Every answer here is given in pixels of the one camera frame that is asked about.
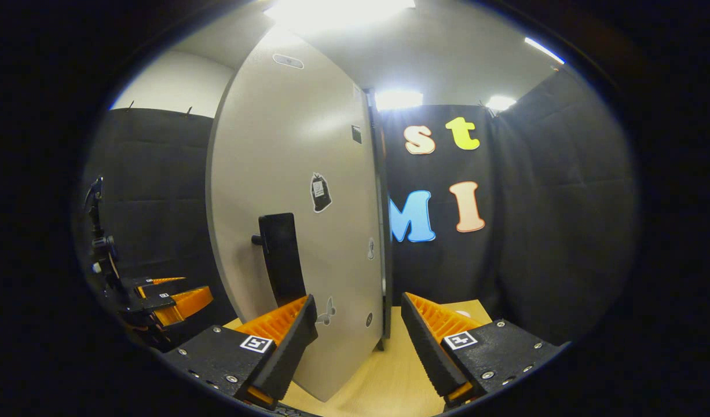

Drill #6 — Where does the large ceiling light panel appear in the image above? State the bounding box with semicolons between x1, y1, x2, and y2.
264;0;417;31

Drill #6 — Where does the grey cabinet door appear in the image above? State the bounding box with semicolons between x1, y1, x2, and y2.
206;26;386;403

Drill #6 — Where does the black door handle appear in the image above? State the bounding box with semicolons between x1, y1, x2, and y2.
251;213;308;308

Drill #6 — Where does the long ceiling light strip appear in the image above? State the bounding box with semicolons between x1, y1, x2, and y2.
524;37;566;65

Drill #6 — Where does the black backdrop cloth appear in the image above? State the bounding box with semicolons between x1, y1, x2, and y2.
80;64;639;348

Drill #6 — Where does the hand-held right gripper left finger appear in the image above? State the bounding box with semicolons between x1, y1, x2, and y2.
161;294;319;409

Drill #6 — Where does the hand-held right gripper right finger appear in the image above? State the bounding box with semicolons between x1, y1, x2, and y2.
400;291;570;407

